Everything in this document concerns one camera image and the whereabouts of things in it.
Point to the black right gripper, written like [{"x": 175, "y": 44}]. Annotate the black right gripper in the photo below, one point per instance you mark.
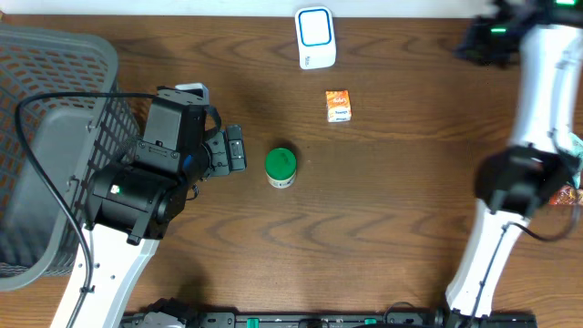
[{"x": 475, "y": 47}]

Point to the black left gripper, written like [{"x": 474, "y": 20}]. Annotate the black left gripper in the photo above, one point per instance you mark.
[{"x": 220, "y": 163}]

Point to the green lid jar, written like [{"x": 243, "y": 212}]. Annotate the green lid jar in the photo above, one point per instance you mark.
[{"x": 281, "y": 168}]

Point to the small orange carton box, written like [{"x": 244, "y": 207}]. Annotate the small orange carton box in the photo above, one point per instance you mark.
[{"x": 338, "y": 106}]

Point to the mint green wipes pack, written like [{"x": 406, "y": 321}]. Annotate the mint green wipes pack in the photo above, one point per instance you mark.
[{"x": 576, "y": 152}]

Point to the red brown chocolate bar wrapper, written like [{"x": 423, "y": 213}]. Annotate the red brown chocolate bar wrapper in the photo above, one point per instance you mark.
[{"x": 567, "y": 196}]

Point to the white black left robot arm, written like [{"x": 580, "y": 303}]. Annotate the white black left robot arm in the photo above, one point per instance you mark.
[{"x": 129, "y": 206}]

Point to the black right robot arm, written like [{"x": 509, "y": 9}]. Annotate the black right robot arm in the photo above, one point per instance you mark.
[{"x": 540, "y": 157}]

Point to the white black barcode scanner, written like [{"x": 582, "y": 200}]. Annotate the white black barcode scanner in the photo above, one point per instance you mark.
[{"x": 315, "y": 37}]

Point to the dark grey plastic basket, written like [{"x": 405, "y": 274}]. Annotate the dark grey plastic basket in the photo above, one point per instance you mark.
[{"x": 71, "y": 138}]

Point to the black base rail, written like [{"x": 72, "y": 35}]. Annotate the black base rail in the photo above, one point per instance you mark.
[{"x": 172, "y": 313}]

